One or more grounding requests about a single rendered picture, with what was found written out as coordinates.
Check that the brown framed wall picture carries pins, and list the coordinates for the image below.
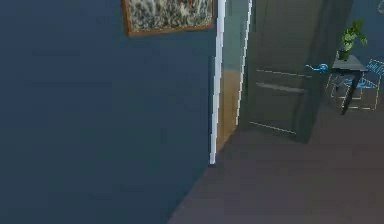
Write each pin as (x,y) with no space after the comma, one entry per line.
(168,14)

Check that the green house plant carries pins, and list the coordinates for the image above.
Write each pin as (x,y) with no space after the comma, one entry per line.
(350,36)

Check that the dark grey room door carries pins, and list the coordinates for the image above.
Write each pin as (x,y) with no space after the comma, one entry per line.
(283,66)

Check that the dark grey table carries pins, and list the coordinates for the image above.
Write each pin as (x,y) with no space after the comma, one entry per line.
(350,66)

